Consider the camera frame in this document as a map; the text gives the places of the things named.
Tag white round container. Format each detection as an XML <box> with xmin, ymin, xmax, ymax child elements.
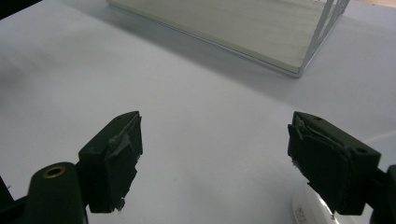
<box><xmin>291</xmin><ymin>182</ymin><xmax>359</xmax><ymax>224</ymax></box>

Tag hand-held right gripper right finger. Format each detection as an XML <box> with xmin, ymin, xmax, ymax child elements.
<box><xmin>287</xmin><ymin>111</ymin><xmax>382</xmax><ymax>217</ymax></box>

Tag clear plastic box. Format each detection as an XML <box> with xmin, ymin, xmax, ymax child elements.
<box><xmin>106</xmin><ymin>0</ymin><xmax>351</xmax><ymax>78</ymax></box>

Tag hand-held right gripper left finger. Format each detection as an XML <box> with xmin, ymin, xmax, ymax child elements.
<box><xmin>78</xmin><ymin>110</ymin><xmax>144</xmax><ymax>214</ymax></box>

